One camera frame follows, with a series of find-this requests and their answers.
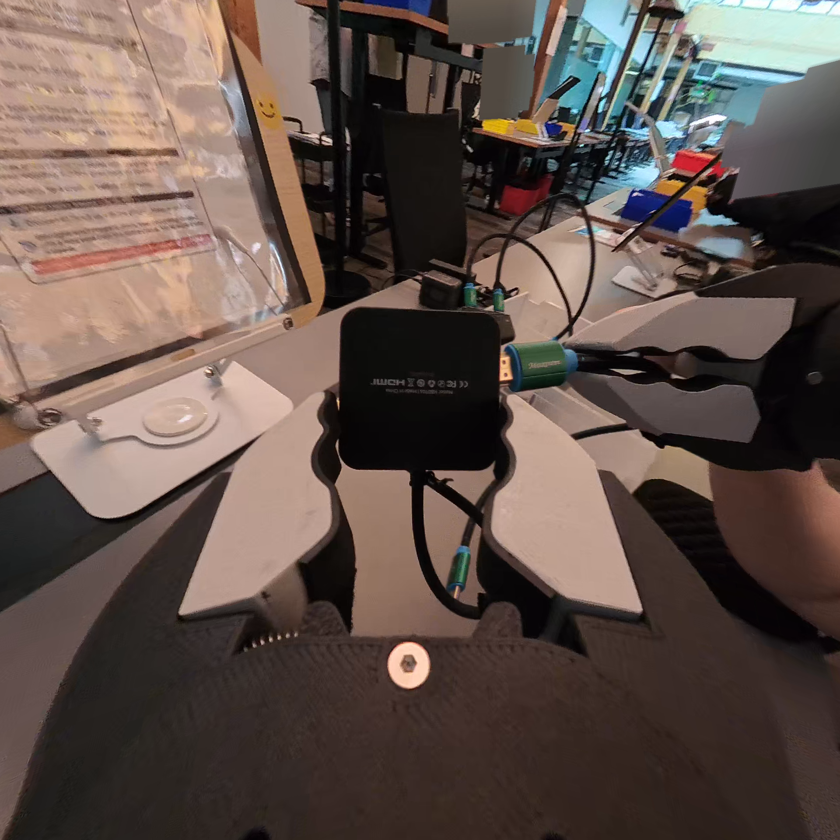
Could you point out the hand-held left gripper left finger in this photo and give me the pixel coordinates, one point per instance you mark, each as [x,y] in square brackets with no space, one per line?
[262,518]

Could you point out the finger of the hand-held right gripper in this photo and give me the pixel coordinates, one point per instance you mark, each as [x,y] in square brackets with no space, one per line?
[695,321]
[695,410]

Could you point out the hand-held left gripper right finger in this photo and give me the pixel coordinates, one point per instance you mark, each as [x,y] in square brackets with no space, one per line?
[558,518]

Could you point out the clear plastic bin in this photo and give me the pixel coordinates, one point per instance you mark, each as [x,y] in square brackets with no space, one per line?
[544,315]

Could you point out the black hdmi switch box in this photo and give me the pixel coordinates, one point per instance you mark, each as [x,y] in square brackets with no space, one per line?
[420,367]

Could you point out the person's right forearm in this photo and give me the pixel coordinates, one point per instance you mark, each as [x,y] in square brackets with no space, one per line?
[787,544]

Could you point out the tablet on white stand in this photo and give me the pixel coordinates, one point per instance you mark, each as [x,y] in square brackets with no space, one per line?
[643,279]

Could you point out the white sign stand base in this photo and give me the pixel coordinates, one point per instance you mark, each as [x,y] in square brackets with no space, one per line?
[197,453]

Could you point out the black mesh armrest pad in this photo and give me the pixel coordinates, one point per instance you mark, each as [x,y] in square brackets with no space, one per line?
[682,525]

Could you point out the wide blue storage bin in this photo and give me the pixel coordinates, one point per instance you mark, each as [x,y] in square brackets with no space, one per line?
[656,208]

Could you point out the yellow storage bin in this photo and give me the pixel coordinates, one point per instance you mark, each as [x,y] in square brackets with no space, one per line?
[533,126]
[682,188]
[499,123]

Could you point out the red storage bin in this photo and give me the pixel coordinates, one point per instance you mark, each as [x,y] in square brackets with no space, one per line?
[525,195]
[695,161]

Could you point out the small blue storage bin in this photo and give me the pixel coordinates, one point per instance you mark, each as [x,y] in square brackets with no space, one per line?
[554,132]

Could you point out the wooden work table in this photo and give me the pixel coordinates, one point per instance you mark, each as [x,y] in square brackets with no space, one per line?
[525,141]

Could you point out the black adapter box with button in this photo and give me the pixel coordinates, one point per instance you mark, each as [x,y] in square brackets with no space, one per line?
[438,289]

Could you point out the black office chair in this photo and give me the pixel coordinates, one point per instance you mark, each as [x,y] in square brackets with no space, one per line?
[423,190]

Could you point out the wooden sign board with smiley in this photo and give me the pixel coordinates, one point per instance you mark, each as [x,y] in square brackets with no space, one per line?
[289,197]

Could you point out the black utility cart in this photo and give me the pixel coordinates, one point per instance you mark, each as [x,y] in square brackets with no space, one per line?
[305,138]

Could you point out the wood-top black frame desk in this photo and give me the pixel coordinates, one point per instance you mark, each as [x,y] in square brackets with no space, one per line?
[387,13]

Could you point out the wooden post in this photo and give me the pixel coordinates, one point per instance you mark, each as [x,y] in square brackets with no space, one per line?
[239,16]

